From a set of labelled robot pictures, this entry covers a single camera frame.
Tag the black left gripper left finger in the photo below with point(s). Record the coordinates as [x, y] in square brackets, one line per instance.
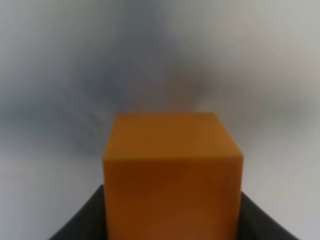
[89, 223]

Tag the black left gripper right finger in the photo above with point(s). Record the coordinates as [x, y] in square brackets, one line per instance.
[255, 224]

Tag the orange block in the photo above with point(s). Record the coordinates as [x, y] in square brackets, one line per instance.
[172, 176]

